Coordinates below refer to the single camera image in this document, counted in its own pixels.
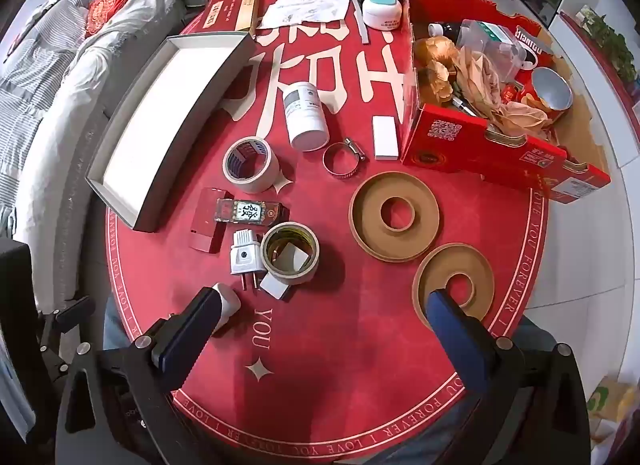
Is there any striped grey blanket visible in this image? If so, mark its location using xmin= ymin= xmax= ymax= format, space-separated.
xmin=0 ymin=0 xmax=91 ymax=196

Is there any red card holder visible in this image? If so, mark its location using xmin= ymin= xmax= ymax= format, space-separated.
xmin=189 ymin=188 xmax=228 ymax=252

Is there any red round table mat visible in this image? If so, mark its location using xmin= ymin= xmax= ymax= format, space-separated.
xmin=105 ymin=0 xmax=551 ymax=463

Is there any white rectangular block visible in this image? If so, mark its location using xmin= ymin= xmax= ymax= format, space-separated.
xmin=372 ymin=115 xmax=400 ymax=161

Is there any white flat strip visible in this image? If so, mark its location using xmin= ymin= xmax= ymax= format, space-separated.
xmin=350 ymin=0 xmax=370 ymax=44

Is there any clear plastic container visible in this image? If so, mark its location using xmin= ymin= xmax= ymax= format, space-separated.
xmin=457 ymin=19 xmax=531 ymax=83

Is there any yellow green carton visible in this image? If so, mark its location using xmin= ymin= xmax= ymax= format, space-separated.
xmin=587 ymin=375 xmax=638 ymax=446

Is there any person's left leg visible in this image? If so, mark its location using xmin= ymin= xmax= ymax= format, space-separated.
xmin=102 ymin=295 xmax=166 ymax=353

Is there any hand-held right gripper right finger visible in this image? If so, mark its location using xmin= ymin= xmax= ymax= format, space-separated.
xmin=425 ymin=287 xmax=591 ymax=465

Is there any dark bottle white cap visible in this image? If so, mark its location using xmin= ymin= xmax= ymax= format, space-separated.
xmin=427 ymin=22 xmax=463 ymax=42

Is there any beige paper flower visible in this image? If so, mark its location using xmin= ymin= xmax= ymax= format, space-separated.
xmin=452 ymin=45 xmax=551 ymax=138

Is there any brown ring disc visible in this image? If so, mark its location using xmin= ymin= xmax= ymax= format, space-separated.
xmin=412 ymin=243 xmax=511 ymax=331
xmin=348 ymin=171 xmax=443 ymax=262

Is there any gold paper flower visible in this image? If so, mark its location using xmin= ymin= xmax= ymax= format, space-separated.
xmin=412 ymin=38 xmax=461 ymax=106

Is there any white cream jar teal lid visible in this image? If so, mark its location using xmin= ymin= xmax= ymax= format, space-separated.
xmin=361 ymin=0 xmax=403 ymax=32

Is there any green potted plant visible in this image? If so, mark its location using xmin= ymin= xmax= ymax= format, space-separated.
xmin=580 ymin=5 xmax=638 ymax=81

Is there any white covered sofa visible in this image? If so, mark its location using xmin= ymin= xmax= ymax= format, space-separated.
xmin=0 ymin=0 xmax=206 ymax=316

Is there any grey shallow box tray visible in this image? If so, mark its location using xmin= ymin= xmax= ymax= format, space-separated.
xmin=85 ymin=31 xmax=257 ymax=233

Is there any white plug adapter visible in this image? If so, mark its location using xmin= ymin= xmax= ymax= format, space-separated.
xmin=230 ymin=229 xmax=263 ymax=291

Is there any metal can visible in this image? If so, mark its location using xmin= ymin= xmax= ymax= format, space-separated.
xmin=530 ymin=66 xmax=573 ymax=113

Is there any masking tape roll striped core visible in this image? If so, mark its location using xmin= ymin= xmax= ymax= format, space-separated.
xmin=222 ymin=136 xmax=281 ymax=193

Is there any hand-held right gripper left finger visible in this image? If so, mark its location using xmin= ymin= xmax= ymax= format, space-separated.
xmin=55 ymin=287 xmax=223 ymax=465

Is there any grey square block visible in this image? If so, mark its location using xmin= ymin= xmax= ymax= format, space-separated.
xmin=260 ymin=272 xmax=293 ymax=302

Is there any crumpled white paper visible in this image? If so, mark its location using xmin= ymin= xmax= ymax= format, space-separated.
xmin=255 ymin=0 xmax=351 ymax=31

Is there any red cardboard box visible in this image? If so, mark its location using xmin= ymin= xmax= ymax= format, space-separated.
xmin=400 ymin=0 xmax=612 ymax=206

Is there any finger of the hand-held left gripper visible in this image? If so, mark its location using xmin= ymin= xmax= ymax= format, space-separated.
xmin=37 ymin=295 xmax=96 ymax=381

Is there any yellowish tape roll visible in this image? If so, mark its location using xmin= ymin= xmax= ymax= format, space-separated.
xmin=261 ymin=222 xmax=320 ymax=286

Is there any red flat gift box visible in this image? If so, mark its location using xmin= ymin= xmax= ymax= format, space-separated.
xmin=187 ymin=0 xmax=261 ymax=38

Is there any white bottle grey label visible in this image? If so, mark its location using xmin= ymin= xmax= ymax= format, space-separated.
xmin=282 ymin=81 xmax=329 ymax=152

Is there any metal hose clamp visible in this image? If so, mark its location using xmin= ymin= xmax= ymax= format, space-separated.
xmin=322 ymin=139 xmax=368 ymax=180

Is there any dark patterned lighter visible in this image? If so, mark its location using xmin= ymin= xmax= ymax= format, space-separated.
xmin=216 ymin=198 xmax=290 ymax=227

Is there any red embroidered cushion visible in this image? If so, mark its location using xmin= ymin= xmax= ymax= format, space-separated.
xmin=85 ymin=0 xmax=133 ymax=38

